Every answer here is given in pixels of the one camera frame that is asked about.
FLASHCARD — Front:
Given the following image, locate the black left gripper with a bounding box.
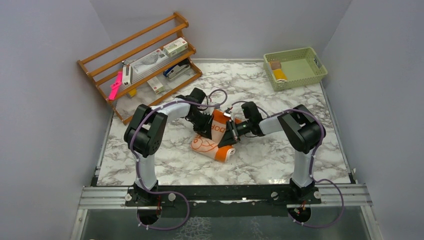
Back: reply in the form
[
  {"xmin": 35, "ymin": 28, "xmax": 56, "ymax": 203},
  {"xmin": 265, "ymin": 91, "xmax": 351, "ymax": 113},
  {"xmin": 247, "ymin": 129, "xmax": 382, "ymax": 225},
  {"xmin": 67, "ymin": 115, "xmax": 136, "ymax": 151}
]
[{"xmin": 186, "ymin": 110, "xmax": 213, "ymax": 141}]

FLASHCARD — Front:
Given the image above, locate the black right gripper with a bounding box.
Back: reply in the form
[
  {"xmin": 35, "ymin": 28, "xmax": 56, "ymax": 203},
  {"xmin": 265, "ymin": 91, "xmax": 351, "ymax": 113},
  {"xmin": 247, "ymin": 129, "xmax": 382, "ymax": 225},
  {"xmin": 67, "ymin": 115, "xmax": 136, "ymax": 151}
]
[{"xmin": 218, "ymin": 119, "xmax": 252, "ymax": 148}]

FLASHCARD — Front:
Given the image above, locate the orange white towel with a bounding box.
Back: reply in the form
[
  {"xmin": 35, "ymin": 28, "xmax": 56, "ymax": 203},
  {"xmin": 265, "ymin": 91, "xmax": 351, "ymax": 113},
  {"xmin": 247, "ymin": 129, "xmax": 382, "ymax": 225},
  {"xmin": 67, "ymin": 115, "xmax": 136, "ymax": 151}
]
[{"xmin": 190, "ymin": 109, "xmax": 236, "ymax": 163}]

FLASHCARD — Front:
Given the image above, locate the brown yellow bear towel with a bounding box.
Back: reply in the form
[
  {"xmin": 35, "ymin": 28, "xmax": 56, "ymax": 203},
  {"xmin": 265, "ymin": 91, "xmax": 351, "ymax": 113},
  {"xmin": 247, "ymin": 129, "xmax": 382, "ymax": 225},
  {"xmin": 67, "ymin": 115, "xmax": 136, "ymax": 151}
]
[{"xmin": 269, "ymin": 61, "xmax": 288, "ymax": 82}]

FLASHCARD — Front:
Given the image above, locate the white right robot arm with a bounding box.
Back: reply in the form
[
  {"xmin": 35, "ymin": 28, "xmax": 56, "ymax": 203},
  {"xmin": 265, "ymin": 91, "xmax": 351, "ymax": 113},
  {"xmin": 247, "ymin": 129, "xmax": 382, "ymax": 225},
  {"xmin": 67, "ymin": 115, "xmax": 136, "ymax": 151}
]
[{"xmin": 218, "ymin": 101, "xmax": 326, "ymax": 204}]

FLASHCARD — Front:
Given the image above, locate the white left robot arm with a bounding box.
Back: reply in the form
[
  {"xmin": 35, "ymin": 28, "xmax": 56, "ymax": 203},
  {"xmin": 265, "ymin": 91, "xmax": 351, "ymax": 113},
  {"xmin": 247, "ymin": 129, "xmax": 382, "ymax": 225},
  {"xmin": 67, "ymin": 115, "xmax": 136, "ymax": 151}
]
[{"xmin": 123, "ymin": 88, "xmax": 216, "ymax": 206}]

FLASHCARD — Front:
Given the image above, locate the blue white stapler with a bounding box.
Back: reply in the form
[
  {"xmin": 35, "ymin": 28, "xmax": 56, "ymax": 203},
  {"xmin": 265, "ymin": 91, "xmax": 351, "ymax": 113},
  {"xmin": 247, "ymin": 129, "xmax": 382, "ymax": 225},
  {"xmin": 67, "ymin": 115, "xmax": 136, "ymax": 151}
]
[{"xmin": 162, "ymin": 63, "xmax": 191, "ymax": 80}]

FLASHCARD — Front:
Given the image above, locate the white box on lower shelf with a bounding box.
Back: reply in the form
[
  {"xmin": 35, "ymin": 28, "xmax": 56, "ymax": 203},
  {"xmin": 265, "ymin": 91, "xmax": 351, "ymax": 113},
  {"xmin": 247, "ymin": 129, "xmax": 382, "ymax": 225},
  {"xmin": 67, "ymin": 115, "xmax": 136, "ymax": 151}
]
[{"xmin": 147, "ymin": 76, "xmax": 164, "ymax": 95}]

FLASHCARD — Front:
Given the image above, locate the small yellow block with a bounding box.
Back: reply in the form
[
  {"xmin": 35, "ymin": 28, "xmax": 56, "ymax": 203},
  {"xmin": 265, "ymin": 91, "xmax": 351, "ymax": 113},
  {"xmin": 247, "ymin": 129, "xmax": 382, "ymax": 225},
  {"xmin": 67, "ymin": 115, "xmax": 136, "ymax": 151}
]
[{"xmin": 127, "ymin": 89, "xmax": 137, "ymax": 98}]

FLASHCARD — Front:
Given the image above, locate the large flat white box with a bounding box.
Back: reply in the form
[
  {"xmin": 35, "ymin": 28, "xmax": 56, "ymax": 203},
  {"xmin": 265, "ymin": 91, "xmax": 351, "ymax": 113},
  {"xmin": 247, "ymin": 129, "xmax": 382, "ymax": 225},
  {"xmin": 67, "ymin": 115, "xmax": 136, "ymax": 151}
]
[{"xmin": 130, "ymin": 48, "xmax": 169, "ymax": 75}]

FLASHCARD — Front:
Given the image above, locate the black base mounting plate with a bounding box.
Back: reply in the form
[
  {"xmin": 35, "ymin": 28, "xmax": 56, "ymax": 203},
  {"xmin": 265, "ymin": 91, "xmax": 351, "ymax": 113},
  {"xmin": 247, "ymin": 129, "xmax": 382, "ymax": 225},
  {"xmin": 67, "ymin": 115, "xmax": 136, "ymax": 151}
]
[{"xmin": 124, "ymin": 184, "xmax": 322, "ymax": 218}]

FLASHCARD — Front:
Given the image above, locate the small white box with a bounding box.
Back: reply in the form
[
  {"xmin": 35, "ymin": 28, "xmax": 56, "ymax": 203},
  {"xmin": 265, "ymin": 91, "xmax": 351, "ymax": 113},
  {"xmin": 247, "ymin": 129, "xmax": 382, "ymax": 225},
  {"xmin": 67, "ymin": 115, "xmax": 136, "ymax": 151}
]
[{"xmin": 162, "ymin": 37, "xmax": 188, "ymax": 57}]

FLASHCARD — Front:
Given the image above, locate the wooden shelf rack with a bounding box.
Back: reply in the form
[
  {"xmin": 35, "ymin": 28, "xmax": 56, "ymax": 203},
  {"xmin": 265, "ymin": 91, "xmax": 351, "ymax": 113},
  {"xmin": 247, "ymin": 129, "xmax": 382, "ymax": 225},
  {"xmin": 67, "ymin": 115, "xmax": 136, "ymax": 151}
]
[{"xmin": 77, "ymin": 12, "xmax": 202, "ymax": 125}]

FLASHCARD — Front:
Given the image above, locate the white upright box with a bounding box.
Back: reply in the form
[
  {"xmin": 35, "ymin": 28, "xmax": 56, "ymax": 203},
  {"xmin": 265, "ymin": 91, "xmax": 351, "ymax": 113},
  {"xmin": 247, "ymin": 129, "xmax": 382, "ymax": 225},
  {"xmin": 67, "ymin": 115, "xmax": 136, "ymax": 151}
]
[{"xmin": 122, "ymin": 64, "xmax": 133, "ymax": 86}]

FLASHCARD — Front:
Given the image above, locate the pink marker pen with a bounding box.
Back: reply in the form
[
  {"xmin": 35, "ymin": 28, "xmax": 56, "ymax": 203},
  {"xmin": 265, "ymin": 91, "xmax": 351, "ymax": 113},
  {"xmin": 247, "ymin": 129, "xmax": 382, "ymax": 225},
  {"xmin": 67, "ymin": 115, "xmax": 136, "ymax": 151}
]
[{"xmin": 108, "ymin": 71, "xmax": 123, "ymax": 101}]

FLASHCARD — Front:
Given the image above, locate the green plastic basket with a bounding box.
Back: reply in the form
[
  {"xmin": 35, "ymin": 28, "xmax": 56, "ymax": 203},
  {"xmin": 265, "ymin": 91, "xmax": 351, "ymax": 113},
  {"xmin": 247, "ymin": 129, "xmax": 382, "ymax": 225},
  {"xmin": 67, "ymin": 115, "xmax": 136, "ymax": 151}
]
[{"xmin": 263, "ymin": 47, "xmax": 328, "ymax": 92}]

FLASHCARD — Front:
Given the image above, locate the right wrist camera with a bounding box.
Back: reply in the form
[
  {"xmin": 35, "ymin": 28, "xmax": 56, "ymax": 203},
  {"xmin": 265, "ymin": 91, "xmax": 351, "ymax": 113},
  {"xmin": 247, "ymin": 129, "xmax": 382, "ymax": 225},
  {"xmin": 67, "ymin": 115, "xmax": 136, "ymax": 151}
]
[{"xmin": 223, "ymin": 107, "xmax": 234, "ymax": 119}]

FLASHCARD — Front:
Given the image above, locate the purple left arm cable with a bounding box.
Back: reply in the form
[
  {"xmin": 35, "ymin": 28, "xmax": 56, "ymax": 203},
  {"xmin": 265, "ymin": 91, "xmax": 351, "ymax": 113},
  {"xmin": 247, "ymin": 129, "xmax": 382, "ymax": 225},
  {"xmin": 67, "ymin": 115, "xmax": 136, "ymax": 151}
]
[{"xmin": 129, "ymin": 88, "xmax": 229, "ymax": 232}]

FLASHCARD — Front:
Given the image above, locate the aluminium rail frame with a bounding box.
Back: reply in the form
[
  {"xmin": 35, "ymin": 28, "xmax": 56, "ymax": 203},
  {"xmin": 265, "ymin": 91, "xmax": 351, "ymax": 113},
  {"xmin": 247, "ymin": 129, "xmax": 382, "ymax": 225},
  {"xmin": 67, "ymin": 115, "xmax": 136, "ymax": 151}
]
[{"xmin": 70, "ymin": 183, "xmax": 382, "ymax": 240}]

